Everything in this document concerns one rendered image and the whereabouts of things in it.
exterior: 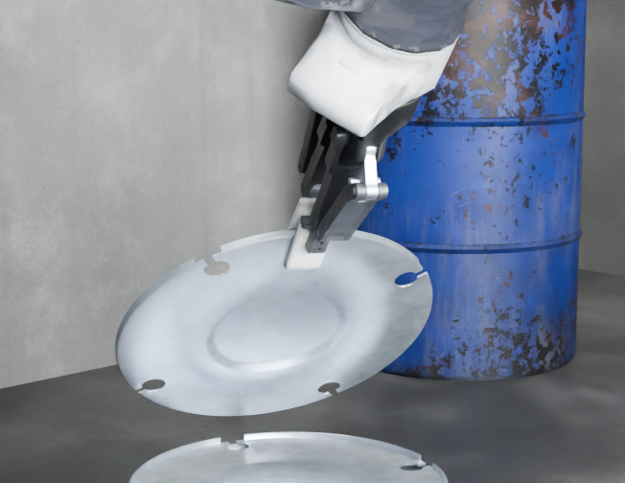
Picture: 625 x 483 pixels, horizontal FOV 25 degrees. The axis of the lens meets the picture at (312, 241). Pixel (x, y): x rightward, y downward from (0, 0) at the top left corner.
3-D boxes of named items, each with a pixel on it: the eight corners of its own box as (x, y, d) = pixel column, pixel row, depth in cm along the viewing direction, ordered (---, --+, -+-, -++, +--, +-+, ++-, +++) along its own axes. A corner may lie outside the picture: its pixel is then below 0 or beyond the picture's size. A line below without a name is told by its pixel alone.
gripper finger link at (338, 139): (382, 121, 104) (387, 135, 103) (345, 218, 112) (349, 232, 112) (334, 121, 103) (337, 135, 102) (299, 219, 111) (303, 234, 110)
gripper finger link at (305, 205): (301, 204, 112) (299, 196, 112) (281, 255, 117) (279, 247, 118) (336, 203, 113) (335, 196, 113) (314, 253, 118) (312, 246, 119)
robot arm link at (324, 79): (444, -35, 99) (420, 20, 103) (275, -41, 95) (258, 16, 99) (494, 97, 92) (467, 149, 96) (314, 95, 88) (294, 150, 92)
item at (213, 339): (204, 448, 140) (203, 441, 140) (471, 340, 134) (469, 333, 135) (54, 326, 117) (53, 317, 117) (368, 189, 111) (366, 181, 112)
